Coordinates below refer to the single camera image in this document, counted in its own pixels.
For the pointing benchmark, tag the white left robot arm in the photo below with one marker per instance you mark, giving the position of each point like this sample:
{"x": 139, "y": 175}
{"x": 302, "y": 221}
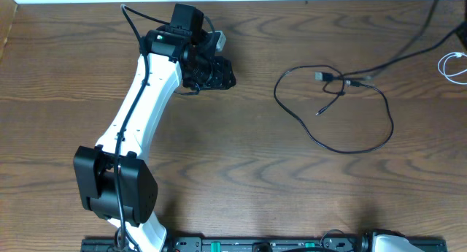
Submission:
{"x": 113, "y": 178}

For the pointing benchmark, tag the wooden side panel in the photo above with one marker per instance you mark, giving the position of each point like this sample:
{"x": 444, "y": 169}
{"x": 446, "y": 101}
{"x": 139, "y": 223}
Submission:
{"x": 7, "y": 15}

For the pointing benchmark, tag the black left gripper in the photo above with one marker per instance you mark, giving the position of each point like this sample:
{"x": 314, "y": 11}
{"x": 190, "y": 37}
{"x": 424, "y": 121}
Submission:
{"x": 226, "y": 73}

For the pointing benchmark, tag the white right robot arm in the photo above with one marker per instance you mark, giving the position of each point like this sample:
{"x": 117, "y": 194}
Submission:
{"x": 381, "y": 240}

